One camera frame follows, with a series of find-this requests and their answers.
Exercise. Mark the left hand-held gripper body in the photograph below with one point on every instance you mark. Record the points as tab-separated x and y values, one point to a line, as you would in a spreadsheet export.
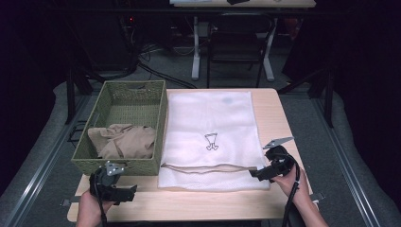
102	184

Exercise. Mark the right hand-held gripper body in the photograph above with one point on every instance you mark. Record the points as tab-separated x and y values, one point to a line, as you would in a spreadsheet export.
282	162

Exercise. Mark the beige pants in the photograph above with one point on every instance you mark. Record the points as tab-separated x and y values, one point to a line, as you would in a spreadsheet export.
132	143

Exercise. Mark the white mesh laundry bag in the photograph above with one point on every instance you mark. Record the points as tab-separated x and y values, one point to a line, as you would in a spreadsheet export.
208	116

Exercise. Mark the green woven basket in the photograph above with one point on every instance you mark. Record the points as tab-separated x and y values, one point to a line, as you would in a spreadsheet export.
126	110

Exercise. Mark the person's right hand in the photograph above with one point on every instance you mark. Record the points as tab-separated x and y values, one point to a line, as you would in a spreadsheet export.
296	187

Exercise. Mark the person's left hand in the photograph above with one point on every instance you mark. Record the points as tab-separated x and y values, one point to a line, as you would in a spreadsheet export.
90	213

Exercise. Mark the black metal stand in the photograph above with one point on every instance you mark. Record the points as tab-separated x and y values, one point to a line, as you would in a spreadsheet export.
327	97
71	94

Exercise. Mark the black chair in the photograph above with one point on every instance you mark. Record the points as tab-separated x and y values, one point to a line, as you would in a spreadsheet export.
235	47

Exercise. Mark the white-legged desk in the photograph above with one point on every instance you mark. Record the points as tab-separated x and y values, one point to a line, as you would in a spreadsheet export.
196	47

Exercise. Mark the grey table bracket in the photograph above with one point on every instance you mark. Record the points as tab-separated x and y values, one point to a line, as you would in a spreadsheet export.
72	200
317	197

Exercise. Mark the grey metal floor rail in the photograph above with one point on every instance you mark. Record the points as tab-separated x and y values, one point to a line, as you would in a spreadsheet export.
346	164
41	171

